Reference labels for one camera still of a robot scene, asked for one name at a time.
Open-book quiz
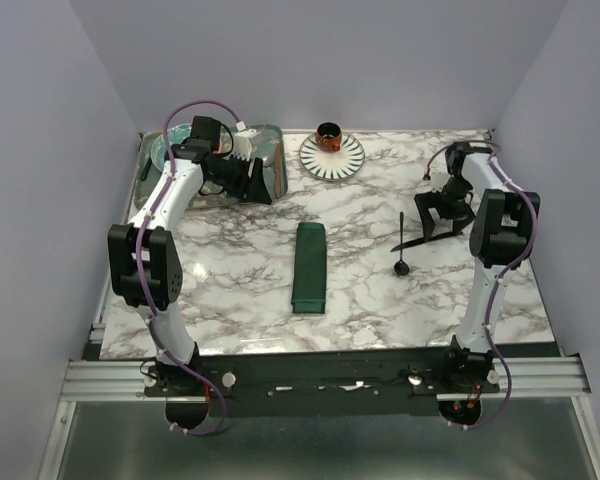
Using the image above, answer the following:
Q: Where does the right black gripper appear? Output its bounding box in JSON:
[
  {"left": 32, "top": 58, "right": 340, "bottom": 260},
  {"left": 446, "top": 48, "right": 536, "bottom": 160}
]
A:
[{"left": 412, "top": 175, "right": 474, "bottom": 239}]

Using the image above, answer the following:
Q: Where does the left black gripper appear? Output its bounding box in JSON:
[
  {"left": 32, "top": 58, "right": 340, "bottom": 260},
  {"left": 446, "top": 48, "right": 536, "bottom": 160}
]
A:
[{"left": 206, "top": 151, "right": 272, "bottom": 204}]

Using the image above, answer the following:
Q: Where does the black knife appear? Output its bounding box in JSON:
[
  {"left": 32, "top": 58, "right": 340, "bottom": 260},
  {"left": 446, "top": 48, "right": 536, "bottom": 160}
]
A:
[{"left": 390, "top": 231, "right": 462, "bottom": 252}]

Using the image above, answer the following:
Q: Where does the black spoon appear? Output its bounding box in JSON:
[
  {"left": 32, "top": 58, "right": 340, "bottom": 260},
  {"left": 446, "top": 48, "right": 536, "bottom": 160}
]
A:
[{"left": 394, "top": 211, "right": 410, "bottom": 277}]

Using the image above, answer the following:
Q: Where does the dark green cloth napkin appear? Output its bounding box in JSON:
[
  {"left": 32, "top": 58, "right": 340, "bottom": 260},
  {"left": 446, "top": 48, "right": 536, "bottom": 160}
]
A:
[{"left": 291, "top": 222, "right": 327, "bottom": 314}]

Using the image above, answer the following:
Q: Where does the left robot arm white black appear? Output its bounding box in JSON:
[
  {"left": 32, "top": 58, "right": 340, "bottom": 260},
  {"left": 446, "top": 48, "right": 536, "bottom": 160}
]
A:
[{"left": 107, "top": 116, "right": 275, "bottom": 395}]

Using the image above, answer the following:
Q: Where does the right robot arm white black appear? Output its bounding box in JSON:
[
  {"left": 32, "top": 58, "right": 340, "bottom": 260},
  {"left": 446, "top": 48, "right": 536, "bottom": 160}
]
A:
[{"left": 414, "top": 140, "right": 541, "bottom": 354}]

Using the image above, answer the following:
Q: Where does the floral teal serving tray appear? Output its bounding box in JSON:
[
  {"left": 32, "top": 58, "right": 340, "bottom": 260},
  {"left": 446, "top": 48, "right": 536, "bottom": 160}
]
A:
[{"left": 130, "top": 124, "right": 284, "bottom": 213}]

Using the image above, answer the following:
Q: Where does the white striped saucer plate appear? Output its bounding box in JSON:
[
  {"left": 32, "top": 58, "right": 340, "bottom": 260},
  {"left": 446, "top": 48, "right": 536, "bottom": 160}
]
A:
[{"left": 298, "top": 134, "right": 366, "bottom": 182}]

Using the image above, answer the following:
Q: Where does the brown glazed cup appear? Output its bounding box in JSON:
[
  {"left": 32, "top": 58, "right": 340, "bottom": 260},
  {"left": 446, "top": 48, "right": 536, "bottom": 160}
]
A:
[{"left": 315, "top": 122, "right": 342, "bottom": 152}]

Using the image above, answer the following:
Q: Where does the red and teal plate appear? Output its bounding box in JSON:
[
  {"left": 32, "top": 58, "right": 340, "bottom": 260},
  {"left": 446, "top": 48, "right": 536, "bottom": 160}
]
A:
[{"left": 150, "top": 123, "right": 191, "bottom": 172}]

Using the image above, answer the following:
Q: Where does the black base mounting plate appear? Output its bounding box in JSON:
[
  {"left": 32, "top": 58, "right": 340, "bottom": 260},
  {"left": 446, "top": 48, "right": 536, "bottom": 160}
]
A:
[{"left": 145, "top": 347, "right": 499, "bottom": 418}]

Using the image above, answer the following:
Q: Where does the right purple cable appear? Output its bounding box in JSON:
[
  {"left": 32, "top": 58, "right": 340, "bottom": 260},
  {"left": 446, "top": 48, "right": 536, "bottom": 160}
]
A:
[{"left": 422, "top": 141, "right": 540, "bottom": 431}]

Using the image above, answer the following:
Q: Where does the purple cable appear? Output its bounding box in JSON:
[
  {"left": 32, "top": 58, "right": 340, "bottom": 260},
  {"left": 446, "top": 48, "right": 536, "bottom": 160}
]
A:
[
  {"left": 422, "top": 141, "right": 540, "bottom": 431},
  {"left": 135, "top": 99, "right": 246, "bottom": 437}
]

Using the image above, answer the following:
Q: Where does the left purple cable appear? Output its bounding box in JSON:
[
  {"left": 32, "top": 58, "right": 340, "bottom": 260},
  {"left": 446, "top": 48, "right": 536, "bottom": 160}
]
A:
[{"left": 135, "top": 99, "right": 246, "bottom": 437}]

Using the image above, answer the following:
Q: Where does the green handled utensil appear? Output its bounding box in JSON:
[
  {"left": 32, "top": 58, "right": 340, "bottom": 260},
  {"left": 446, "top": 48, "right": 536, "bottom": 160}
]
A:
[{"left": 140, "top": 155, "right": 152, "bottom": 182}]

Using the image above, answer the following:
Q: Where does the aluminium frame rail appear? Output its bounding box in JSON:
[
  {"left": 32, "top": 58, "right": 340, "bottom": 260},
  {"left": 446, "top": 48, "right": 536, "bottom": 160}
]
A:
[{"left": 39, "top": 357, "right": 600, "bottom": 479}]

